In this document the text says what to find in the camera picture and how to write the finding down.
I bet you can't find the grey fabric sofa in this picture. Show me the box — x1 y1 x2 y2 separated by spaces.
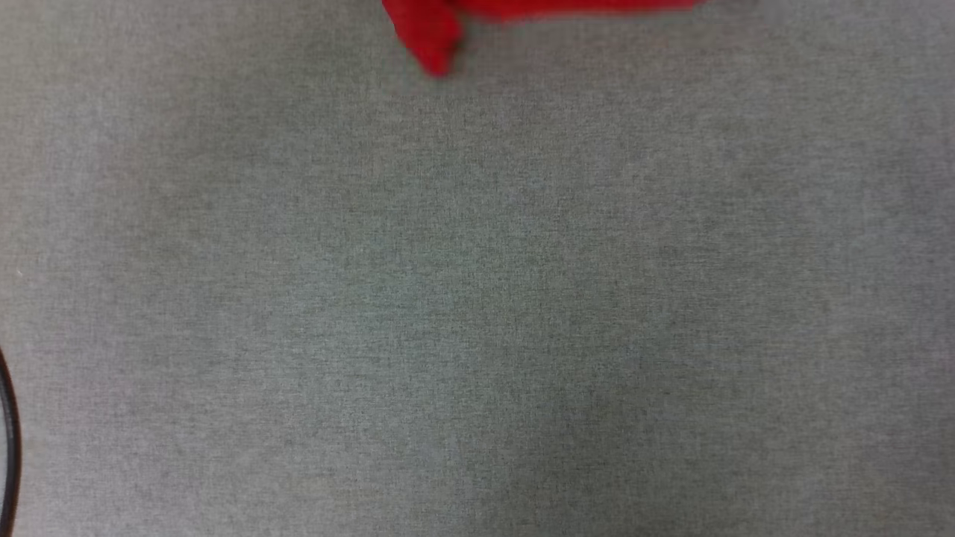
0 0 955 537

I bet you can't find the red and white garment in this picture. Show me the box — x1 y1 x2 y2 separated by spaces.
382 0 706 78

